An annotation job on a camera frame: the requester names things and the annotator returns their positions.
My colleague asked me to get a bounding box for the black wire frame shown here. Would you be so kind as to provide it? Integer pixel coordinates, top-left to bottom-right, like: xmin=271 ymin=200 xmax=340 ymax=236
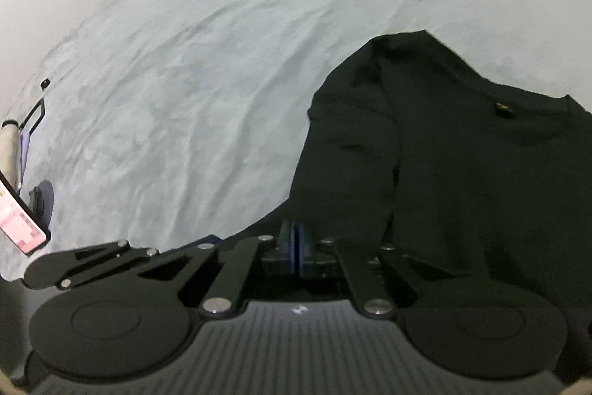
xmin=21 ymin=98 xmax=46 ymax=139

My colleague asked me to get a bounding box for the grey round disc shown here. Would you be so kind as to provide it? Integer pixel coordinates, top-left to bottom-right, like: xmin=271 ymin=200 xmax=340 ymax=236
xmin=27 ymin=180 xmax=56 ymax=230

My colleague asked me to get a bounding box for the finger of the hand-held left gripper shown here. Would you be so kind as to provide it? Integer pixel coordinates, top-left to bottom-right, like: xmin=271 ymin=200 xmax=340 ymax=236
xmin=22 ymin=240 xmax=160 ymax=290

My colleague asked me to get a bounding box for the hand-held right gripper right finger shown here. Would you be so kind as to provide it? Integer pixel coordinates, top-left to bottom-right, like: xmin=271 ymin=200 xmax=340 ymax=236
xmin=296 ymin=221 xmax=460 ymax=319

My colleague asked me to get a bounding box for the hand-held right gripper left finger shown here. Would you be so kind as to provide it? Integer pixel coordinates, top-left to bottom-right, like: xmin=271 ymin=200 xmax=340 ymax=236
xmin=133 ymin=220 xmax=296 ymax=318

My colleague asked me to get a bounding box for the grey bed sheet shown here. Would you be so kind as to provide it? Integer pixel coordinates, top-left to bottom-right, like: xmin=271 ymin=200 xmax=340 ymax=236
xmin=0 ymin=0 xmax=592 ymax=259

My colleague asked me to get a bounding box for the beige roll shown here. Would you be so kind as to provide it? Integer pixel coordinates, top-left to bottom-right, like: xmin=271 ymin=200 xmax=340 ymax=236
xmin=0 ymin=120 xmax=20 ymax=192

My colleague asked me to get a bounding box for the black shirt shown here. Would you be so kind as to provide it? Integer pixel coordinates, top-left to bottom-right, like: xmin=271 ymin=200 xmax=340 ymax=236
xmin=185 ymin=29 xmax=592 ymax=377

